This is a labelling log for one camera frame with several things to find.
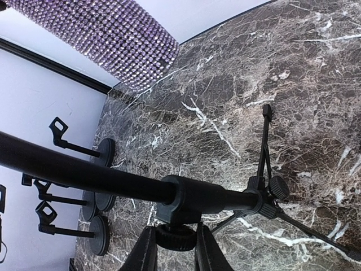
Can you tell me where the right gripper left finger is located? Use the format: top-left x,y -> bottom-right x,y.
119,226 -> 157,271

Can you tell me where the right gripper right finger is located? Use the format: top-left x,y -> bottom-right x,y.
195,223 -> 234,271

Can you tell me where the black stand of pink microphone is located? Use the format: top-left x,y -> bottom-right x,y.
36,201 -> 110,256

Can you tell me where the black tripod microphone stand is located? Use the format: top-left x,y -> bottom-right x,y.
1,104 -> 360,261

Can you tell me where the black stand of orange microphone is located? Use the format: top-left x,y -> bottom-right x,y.
21,173 -> 116,212

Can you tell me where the black stand of blue microphone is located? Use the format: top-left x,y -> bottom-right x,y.
49,117 -> 115,167

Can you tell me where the silver glitter microphone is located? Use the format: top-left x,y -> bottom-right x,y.
1,1 -> 179,92

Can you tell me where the black stand of purple microphone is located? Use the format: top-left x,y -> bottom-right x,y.
33,179 -> 97,221

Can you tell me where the left black frame post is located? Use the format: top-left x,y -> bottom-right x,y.
1,38 -> 113,95

